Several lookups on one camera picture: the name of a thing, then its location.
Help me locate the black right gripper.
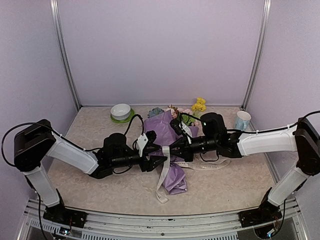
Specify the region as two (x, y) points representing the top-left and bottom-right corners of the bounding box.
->
(164, 134), (219, 163)

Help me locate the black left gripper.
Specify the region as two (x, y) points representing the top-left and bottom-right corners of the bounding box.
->
(111, 149), (168, 172)

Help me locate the cream printed ribbon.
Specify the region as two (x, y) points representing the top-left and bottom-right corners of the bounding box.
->
(155, 146), (230, 204)

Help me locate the purple wrapping paper sheet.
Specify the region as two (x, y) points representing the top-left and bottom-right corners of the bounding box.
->
(144, 111), (187, 195)

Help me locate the blue hydrangea fake flower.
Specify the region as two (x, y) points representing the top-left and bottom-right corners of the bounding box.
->
(147, 107), (164, 118)

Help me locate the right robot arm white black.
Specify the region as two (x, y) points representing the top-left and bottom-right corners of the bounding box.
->
(169, 112), (320, 222)

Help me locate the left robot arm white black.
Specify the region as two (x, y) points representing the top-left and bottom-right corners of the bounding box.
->
(14, 119), (170, 223)

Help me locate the green plate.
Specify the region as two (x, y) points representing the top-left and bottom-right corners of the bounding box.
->
(110, 109), (135, 124)

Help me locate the white ceramic bowl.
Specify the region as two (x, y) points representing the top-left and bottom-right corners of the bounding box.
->
(110, 103), (131, 121)

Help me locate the white blue paper cup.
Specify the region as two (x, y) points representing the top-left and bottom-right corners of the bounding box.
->
(234, 110), (252, 131)

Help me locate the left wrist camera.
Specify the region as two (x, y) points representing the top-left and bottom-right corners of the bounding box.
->
(136, 130), (157, 157)

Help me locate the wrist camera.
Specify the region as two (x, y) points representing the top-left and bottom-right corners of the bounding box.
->
(136, 130), (157, 157)
(170, 118), (193, 140)

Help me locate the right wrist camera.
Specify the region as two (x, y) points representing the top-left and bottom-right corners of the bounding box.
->
(170, 118), (193, 140)

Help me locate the front aluminium rail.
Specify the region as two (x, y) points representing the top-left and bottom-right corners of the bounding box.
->
(14, 198), (311, 240)

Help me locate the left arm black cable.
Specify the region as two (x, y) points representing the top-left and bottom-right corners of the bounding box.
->
(1, 122), (56, 167)

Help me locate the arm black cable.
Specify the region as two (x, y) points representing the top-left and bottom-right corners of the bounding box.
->
(287, 110), (320, 126)
(1, 122), (56, 167)

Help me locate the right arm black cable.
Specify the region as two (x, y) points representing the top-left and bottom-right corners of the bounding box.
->
(287, 110), (320, 126)

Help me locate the right aluminium frame post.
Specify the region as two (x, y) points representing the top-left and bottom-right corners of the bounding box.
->
(241, 0), (272, 110)

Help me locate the aluminium frame post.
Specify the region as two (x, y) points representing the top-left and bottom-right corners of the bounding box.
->
(49, 0), (82, 111)
(241, 0), (272, 110)

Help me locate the left aluminium frame post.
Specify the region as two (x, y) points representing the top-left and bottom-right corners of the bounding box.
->
(49, 0), (82, 111)

